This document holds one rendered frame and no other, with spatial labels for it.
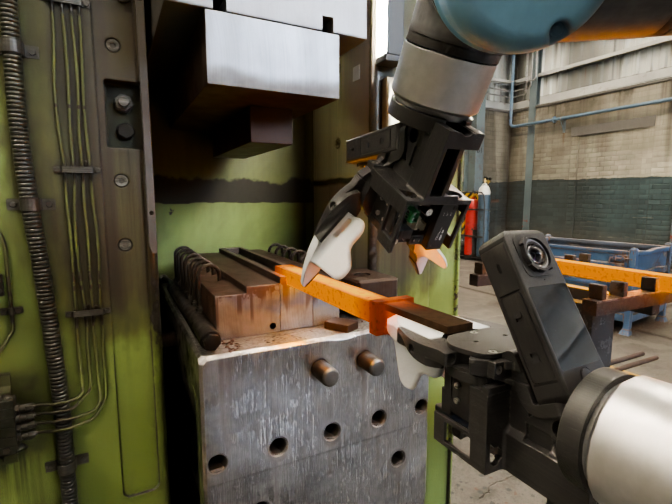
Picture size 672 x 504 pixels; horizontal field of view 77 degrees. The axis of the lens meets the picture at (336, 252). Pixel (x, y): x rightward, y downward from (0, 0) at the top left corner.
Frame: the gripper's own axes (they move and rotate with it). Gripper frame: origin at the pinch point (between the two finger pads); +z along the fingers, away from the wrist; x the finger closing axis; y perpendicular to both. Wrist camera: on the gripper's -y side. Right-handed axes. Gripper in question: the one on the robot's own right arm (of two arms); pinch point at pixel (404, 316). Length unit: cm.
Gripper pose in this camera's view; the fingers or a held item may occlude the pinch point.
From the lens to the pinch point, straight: 42.3
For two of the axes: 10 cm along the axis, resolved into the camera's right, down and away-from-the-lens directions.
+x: 8.9, -0.6, 4.6
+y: 0.1, 9.9, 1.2
